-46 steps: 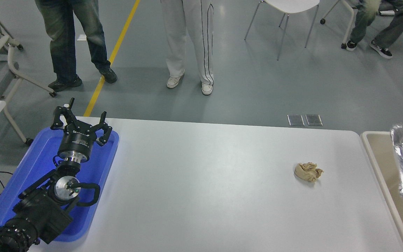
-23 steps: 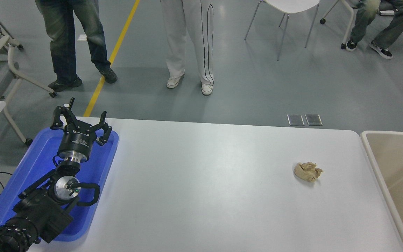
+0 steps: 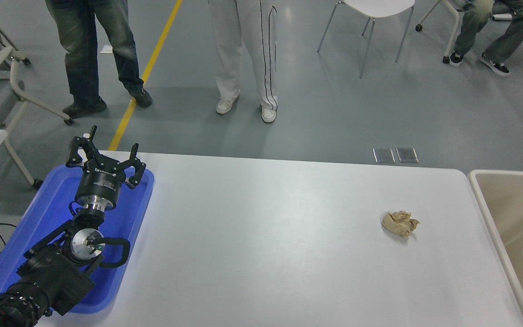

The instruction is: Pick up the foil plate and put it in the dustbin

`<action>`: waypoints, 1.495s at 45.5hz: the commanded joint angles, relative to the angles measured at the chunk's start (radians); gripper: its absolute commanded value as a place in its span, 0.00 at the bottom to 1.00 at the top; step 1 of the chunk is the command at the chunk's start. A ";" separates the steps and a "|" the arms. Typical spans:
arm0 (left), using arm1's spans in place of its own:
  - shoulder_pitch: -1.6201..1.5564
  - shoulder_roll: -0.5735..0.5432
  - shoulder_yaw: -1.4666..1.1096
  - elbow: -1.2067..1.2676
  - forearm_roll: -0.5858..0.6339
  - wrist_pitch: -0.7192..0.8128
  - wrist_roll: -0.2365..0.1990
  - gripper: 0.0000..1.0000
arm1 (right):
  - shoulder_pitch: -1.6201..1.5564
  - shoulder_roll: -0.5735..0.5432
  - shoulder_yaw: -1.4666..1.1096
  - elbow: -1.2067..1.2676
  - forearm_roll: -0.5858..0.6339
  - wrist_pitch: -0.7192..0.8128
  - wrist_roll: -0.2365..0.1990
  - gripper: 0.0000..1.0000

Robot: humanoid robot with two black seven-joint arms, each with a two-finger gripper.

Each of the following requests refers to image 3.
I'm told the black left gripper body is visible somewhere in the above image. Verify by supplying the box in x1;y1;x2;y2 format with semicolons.
75;163;126;203

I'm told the metal floor plate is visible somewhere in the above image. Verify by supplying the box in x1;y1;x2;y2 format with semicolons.
373;148;396;164
396;148;419;164

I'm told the blue plastic tray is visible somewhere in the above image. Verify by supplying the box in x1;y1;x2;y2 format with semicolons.
0;163;155;315

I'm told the person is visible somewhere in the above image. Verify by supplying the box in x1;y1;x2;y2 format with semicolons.
442;0;523;77
45;0;153;119
208;0;279;124

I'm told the crumpled tan paper ball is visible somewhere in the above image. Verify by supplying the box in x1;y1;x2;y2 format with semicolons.
382;210;420;237

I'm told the white chair with metal legs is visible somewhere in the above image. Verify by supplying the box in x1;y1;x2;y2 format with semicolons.
317;0;415;79

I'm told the large pale bin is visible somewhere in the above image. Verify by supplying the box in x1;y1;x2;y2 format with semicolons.
468;170;523;327

